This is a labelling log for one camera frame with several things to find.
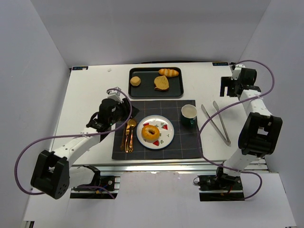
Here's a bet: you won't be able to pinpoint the glazed donut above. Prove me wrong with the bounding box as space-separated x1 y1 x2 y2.
142 125 160 142

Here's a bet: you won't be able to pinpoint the metal tongs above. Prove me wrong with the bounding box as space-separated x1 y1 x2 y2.
200 100 231 146

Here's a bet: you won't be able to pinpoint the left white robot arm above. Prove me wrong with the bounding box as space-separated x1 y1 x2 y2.
30 98 139 199

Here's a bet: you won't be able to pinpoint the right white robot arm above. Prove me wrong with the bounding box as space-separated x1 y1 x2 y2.
216 64 283 185

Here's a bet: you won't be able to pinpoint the brown bread slice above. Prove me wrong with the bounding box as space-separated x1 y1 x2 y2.
154 76 169 91

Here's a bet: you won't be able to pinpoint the striped bread roll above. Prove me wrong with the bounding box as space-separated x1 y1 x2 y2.
158 68 179 77

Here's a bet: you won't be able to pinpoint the gold spoon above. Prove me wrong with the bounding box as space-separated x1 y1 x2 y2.
128 119 137 152

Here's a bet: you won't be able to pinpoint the gold knife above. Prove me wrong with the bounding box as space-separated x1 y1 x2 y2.
124 120 133 153

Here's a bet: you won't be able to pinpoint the small round bun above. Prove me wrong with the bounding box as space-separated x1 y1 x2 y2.
130 76 141 86

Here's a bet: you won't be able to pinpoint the black baking tray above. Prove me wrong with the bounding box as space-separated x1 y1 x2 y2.
128 67 184 99

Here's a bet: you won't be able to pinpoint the white strawberry plate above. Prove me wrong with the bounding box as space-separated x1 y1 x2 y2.
136 115 174 150

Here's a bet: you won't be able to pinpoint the green mug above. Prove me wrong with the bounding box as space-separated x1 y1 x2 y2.
180 104 197 128

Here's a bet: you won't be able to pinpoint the black grid placemat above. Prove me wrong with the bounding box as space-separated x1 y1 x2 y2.
112 100 202 161

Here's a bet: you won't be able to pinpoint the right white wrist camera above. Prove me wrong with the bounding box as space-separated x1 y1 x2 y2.
231 65 242 80

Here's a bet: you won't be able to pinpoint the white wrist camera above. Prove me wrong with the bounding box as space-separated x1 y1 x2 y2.
231 65 242 80
107 87 122 103

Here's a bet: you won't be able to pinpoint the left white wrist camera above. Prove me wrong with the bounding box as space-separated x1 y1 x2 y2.
107 87 122 103

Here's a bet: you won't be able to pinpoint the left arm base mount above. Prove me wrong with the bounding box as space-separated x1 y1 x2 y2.
70 166 120 200

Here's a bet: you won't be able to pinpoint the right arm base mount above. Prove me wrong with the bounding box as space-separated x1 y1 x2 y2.
193 175 245 202

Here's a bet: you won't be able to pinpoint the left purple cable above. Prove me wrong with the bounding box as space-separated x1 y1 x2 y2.
14 87 133 199

